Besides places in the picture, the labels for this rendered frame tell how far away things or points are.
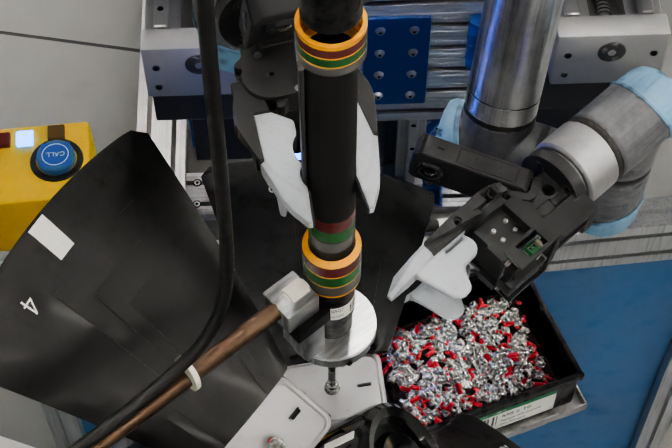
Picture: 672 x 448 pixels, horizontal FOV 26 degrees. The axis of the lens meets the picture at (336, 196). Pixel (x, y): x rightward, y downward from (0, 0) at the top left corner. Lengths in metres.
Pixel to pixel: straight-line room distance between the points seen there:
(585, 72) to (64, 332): 0.92
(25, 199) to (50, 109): 1.46
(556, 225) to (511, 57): 0.18
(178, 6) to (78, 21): 1.34
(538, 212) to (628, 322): 0.66
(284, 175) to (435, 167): 0.41
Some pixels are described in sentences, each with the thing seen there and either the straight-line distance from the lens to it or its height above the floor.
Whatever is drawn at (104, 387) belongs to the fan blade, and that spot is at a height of 1.34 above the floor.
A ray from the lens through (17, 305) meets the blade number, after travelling 1.07.
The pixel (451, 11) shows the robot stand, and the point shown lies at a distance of 1.88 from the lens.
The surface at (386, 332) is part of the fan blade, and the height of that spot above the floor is 1.19.
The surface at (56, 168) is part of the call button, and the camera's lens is 1.53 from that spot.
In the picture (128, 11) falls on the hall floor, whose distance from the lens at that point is 3.13.
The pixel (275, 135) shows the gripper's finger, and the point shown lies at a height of 1.51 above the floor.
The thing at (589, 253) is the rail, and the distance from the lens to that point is 1.79.
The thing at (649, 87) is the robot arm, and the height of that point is 1.21.
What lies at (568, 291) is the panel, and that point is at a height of 0.70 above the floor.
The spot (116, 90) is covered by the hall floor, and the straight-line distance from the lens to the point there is 2.99.
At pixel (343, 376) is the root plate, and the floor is 1.19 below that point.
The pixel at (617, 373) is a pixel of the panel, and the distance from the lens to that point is 2.13.
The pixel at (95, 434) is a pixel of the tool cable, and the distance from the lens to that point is 1.01.
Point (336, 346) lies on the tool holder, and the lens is 1.14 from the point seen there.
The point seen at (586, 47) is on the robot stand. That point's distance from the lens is 1.78.
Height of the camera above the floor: 2.30
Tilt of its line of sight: 55 degrees down
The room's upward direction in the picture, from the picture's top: straight up
